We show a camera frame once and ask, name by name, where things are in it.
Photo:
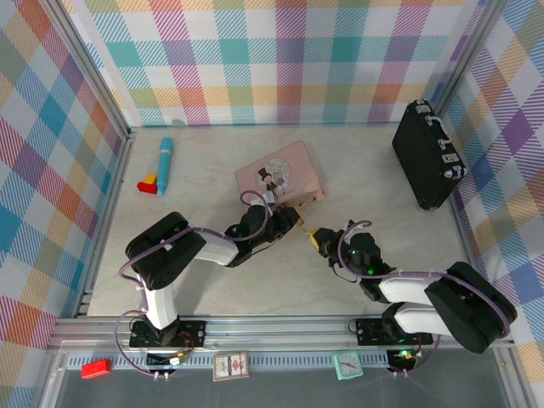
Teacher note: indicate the pink tin box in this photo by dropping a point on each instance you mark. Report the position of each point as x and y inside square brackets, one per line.
[293, 166]

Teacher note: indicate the aluminium frame post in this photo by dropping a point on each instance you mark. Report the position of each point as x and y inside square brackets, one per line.
[465, 55]
[90, 64]

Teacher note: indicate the black briefcase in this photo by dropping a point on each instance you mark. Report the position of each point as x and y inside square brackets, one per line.
[421, 157]

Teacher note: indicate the blue marker pen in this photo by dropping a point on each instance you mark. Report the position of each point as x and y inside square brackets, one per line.
[165, 163]

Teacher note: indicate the small red box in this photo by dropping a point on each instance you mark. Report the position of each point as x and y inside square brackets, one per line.
[95, 369]

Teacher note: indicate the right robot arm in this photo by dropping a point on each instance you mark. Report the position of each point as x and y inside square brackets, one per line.
[467, 302]

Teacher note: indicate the yellow toy block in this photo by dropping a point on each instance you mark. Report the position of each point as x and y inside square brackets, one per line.
[151, 178]

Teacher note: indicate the small green circuit board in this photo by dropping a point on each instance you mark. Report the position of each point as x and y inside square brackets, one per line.
[404, 355]
[178, 360]

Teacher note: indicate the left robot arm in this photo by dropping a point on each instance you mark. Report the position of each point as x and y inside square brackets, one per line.
[166, 255]

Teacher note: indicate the teal alarm clock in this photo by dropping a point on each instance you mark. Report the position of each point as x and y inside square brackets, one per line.
[348, 366]

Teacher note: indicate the red toy block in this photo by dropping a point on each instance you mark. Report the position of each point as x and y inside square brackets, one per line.
[144, 188]

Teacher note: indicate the playing card box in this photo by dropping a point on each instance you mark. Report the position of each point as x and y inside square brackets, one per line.
[231, 366]

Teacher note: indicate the aluminium frame rail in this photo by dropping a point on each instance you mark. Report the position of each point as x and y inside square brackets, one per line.
[276, 331]
[512, 378]
[51, 378]
[103, 225]

